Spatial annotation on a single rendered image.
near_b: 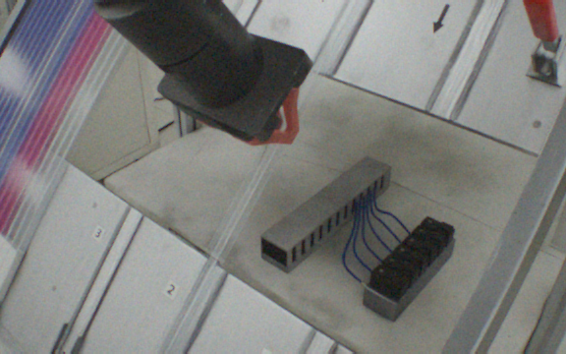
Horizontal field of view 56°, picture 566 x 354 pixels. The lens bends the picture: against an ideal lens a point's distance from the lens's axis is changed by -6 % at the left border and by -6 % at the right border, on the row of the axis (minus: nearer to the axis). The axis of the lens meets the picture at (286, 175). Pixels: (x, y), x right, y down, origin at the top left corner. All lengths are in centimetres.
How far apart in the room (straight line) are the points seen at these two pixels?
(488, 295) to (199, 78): 23
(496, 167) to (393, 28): 62
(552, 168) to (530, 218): 4
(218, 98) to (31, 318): 35
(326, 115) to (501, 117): 76
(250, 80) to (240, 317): 19
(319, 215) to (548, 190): 48
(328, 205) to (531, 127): 47
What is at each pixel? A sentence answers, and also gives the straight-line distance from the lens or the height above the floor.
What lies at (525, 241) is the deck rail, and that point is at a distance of 38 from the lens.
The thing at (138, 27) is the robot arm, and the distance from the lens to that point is 31.
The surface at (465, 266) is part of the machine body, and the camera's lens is 83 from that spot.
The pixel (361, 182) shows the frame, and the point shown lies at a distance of 88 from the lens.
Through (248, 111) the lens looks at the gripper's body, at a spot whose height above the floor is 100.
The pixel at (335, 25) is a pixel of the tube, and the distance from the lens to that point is 47.
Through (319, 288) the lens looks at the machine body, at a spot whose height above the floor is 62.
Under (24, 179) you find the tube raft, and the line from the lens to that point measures 66.
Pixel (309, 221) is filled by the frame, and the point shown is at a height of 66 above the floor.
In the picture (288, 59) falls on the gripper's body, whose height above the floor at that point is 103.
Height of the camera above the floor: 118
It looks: 35 degrees down
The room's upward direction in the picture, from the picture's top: straight up
